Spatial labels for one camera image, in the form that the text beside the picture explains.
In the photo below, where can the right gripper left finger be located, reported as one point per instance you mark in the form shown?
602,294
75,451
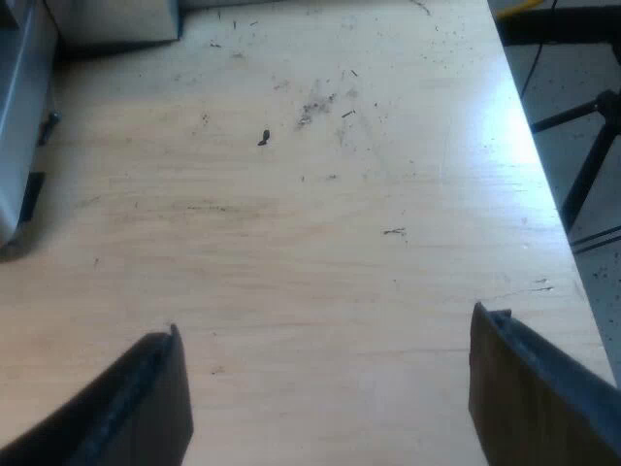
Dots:
131,403

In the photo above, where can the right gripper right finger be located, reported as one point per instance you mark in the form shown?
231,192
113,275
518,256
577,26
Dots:
529,403

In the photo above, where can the steel espresso machine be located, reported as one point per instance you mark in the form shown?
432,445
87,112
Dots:
22,121

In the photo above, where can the black tripod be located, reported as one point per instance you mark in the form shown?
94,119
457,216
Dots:
589,141

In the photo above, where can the metal block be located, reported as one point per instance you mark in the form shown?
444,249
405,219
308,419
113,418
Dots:
116,19

